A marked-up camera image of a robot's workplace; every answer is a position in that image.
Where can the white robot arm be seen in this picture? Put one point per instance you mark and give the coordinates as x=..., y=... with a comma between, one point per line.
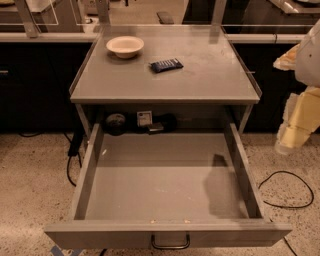
x=304, y=59

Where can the white bowl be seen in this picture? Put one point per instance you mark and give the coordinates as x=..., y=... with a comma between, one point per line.
x=125, y=47

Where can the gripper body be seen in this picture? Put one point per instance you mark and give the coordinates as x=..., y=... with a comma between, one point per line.
x=308, y=63

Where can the grey top drawer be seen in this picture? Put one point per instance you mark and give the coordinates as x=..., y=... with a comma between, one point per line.
x=167, y=191

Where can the black power adapter left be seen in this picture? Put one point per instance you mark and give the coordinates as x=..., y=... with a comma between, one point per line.
x=75, y=144

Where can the grey cabinet table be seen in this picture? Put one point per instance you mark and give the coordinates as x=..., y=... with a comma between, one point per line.
x=211, y=73

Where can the white label box behind drawer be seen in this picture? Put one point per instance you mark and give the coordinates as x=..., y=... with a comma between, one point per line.
x=144, y=118

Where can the dark blue snack packet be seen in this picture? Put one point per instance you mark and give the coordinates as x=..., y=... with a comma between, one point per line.
x=166, y=65

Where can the black round object behind drawer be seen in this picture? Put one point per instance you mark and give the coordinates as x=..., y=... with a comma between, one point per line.
x=115, y=124

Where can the blue tape cross on floor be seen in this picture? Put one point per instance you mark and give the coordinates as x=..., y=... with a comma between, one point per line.
x=57, y=251

